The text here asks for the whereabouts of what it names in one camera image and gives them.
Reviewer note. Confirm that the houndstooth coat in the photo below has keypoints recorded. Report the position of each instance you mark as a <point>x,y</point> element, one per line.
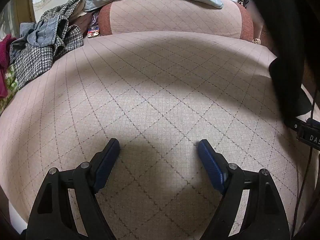
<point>37,57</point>

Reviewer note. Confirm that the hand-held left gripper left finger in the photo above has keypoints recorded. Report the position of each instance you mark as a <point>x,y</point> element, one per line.
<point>106,165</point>

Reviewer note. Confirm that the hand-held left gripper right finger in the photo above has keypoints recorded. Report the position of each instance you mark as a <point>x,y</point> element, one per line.
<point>210,162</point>

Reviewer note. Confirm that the small black clip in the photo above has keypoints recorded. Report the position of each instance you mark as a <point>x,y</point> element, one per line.
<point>243,0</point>

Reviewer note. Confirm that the colourful printed packet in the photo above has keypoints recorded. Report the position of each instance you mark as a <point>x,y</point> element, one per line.
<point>93,28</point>

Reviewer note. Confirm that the maroon garment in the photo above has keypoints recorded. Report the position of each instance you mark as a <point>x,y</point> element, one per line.
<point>4,55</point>

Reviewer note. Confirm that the blue-grey denim garment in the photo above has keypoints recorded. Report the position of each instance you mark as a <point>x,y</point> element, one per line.
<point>42,33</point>

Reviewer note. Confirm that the green patterned cloth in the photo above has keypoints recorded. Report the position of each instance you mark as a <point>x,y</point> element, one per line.
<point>10,82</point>

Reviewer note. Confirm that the black pants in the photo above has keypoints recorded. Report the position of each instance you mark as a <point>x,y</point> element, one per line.
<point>287,80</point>

